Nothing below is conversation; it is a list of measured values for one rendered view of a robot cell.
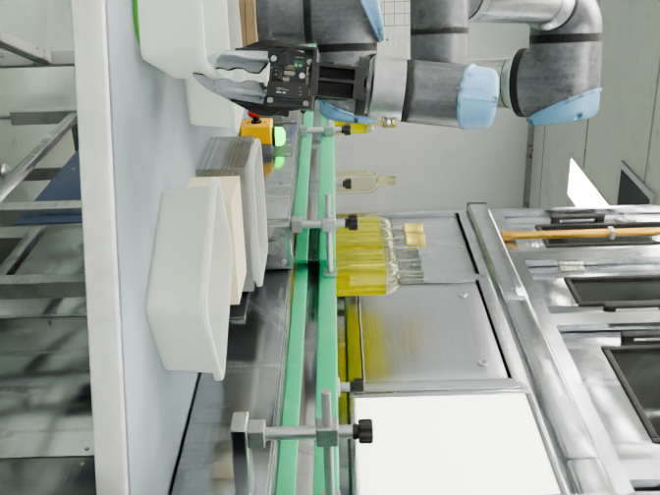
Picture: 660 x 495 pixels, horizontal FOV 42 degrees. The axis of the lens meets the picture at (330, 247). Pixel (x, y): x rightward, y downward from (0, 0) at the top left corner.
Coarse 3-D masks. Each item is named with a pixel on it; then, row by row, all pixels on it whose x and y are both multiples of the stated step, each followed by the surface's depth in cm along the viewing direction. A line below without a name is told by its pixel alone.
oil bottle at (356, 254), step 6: (336, 252) 179; (342, 252) 179; (348, 252) 179; (354, 252) 179; (360, 252) 179; (366, 252) 179; (372, 252) 178; (378, 252) 178; (384, 252) 178; (390, 252) 179; (336, 258) 176; (342, 258) 176; (348, 258) 176; (354, 258) 176; (360, 258) 176; (366, 258) 176; (372, 258) 176; (378, 258) 176; (384, 258) 176; (390, 258) 176; (396, 258) 178; (396, 264) 177
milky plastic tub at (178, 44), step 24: (144, 0) 95; (168, 0) 95; (192, 0) 95; (216, 0) 114; (144, 24) 96; (168, 24) 95; (192, 24) 95; (216, 24) 115; (144, 48) 96; (168, 48) 96; (192, 48) 95; (216, 48) 115; (168, 72) 107; (192, 72) 105; (216, 72) 103
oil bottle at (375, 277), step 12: (336, 264) 174; (348, 264) 173; (360, 264) 173; (372, 264) 173; (384, 264) 173; (348, 276) 171; (360, 276) 171; (372, 276) 171; (384, 276) 171; (396, 276) 171; (336, 288) 172; (348, 288) 172; (360, 288) 172; (372, 288) 172; (384, 288) 172; (396, 288) 172
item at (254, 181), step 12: (252, 144) 149; (252, 156) 140; (252, 168) 137; (252, 180) 137; (252, 192) 137; (252, 204) 138; (264, 204) 156; (252, 216) 139; (264, 216) 157; (252, 228) 140; (264, 228) 158; (252, 240) 141; (264, 240) 158; (252, 252) 143; (264, 252) 156; (252, 264) 144; (264, 264) 153
